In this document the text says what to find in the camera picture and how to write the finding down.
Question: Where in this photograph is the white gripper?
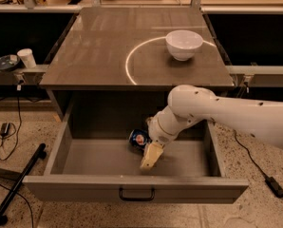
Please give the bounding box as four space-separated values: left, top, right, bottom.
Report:
140 115 178 170

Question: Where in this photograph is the blue pepsi can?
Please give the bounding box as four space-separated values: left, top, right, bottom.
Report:
129 129 151 151

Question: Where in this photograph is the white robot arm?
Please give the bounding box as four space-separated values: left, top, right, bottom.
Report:
141 85 283 170

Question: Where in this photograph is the grey open drawer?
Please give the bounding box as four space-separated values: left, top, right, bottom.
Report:
22 93 250 205

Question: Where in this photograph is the grey cabinet counter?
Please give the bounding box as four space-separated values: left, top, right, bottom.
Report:
39 6 236 123

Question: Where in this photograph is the white ceramic bowl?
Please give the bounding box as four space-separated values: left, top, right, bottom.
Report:
165 30 203 61

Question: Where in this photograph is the black power adapter right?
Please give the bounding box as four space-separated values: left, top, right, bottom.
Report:
265 177 283 199

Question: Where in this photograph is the white paper cup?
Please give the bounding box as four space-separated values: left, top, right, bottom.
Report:
17 48 36 68

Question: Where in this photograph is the dark blue plate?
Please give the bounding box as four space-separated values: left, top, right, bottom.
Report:
0 54 20 71

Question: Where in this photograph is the black bar on floor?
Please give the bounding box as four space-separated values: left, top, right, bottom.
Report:
0 143 47 225

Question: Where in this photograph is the black drawer handle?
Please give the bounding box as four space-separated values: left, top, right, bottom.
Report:
119 188 155 202

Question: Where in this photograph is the black adapter with cable left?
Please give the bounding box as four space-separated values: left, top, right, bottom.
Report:
0 122 21 162

